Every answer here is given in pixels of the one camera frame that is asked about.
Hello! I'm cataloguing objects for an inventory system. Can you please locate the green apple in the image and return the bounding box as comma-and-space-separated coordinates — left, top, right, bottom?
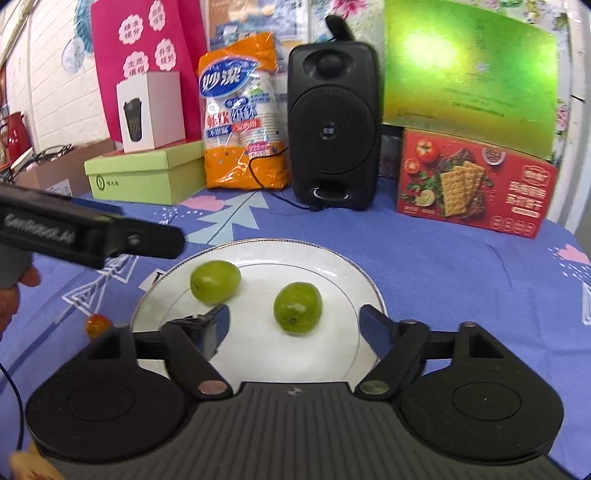
273, 282, 324, 336
189, 260, 242, 305

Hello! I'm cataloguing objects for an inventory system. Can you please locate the person's left hand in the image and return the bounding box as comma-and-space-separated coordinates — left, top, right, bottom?
0, 266, 41, 336

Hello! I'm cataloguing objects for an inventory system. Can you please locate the brown cardboard box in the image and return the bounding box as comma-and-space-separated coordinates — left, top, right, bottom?
15, 139, 114, 197

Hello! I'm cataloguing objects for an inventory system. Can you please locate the red kettle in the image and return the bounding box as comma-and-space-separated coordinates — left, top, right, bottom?
1, 111, 31, 164

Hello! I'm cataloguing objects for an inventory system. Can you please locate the red yellow plum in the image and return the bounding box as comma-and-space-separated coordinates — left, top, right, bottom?
84, 314, 113, 340

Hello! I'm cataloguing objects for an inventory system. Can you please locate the white ceramic plate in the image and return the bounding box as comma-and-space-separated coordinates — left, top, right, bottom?
131, 239, 387, 388

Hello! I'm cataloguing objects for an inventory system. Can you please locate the green shoe box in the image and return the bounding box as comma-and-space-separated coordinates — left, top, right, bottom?
84, 141, 205, 205

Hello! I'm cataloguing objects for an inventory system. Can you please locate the blue patterned tablecloth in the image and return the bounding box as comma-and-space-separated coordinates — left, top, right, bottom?
1, 180, 590, 477

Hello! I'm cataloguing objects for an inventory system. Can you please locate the white cup box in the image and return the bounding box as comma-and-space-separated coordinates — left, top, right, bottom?
116, 71, 186, 153

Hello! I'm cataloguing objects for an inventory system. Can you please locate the red cracker box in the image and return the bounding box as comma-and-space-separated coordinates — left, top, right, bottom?
397, 129, 558, 238

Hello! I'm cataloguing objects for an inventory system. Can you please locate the pink paper bag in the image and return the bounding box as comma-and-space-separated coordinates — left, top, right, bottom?
90, 0, 207, 142

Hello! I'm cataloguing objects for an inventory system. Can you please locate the orange paper cup package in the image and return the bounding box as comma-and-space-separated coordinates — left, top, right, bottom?
197, 32, 290, 190

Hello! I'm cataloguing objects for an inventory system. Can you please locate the black speaker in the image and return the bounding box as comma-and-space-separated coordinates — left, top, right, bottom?
287, 15, 383, 211

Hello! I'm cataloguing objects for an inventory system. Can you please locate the green gift box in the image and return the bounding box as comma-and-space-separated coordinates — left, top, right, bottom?
383, 1, 558, 158

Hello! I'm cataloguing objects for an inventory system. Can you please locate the black speaker cable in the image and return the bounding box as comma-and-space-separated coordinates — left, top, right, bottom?
246, 146, 325, 213

